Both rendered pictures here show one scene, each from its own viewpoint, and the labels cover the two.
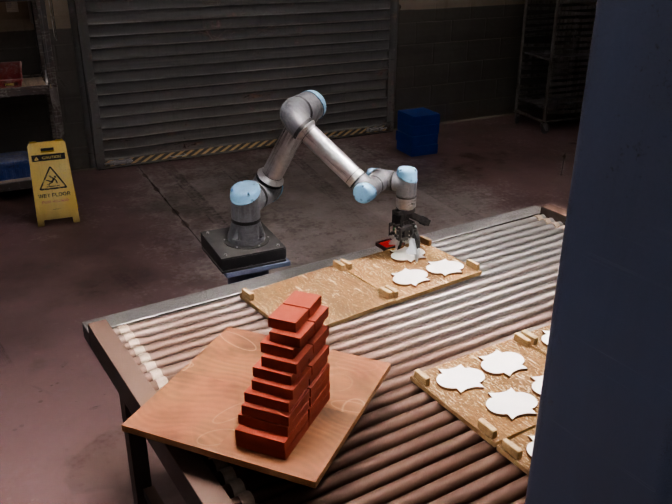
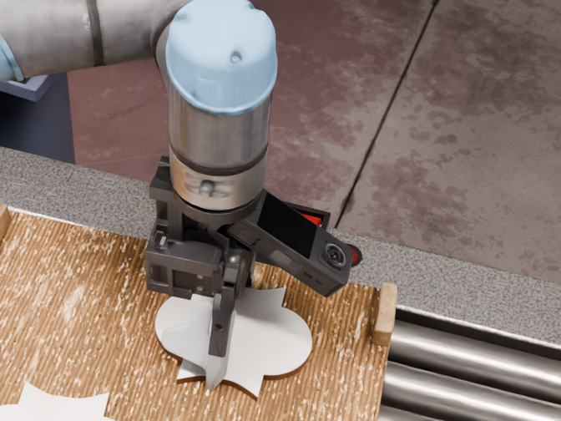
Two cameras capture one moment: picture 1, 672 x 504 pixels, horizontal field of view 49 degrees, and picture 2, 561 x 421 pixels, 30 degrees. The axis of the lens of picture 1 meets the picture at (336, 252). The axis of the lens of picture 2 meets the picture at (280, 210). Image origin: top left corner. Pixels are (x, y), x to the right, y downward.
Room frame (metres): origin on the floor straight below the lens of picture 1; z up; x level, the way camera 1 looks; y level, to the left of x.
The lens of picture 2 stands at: (2.21, -0.68, 1.74)
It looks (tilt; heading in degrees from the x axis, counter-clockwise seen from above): 48 degrees down; 42
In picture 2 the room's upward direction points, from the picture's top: 7 degrees clockwise
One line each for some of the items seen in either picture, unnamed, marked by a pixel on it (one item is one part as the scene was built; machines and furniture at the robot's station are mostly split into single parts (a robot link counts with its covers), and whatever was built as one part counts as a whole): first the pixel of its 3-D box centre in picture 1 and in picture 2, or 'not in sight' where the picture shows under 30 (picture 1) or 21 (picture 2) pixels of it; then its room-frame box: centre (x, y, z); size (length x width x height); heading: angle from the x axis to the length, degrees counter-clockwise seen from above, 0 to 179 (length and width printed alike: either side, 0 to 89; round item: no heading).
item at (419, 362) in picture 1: (477, 342); not in sight; (2.03, -0.45, 0.90); 1.95 x 0.05 x 0.05; 122
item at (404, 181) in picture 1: (405, 182); (219, 82); (2.60, -0.26, 1.24); 0.09 x 0.08 x 0.11; 64
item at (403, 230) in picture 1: (403, 222); (206, 229); (2.59, -0.25, 1.08); 0.09 x 0.08 x 0.12; 125
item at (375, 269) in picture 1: (409, 269); (145, 400); (2.51, -0.27, 0.93); 0.41 x 0.35 x 0.02; 125
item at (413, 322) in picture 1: (437, 316); not in sight; (2.20, -0.35, 0.90); 1.95 x 0.05 x 0.05; 122
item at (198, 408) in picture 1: (265, 394); not in sight; (1.56, 0.18, 1.03); 0.50 x 0.50 x 0.02; 68
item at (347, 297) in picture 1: (316, 298); not in sight; (2.27, 0.06, 0.93); 0.41 x 0.35 x 0.02; 127
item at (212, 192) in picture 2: (406, 202); (217, 164); (2.59, -0.26, 1.16); 0.08 x 0.08 x 0.05
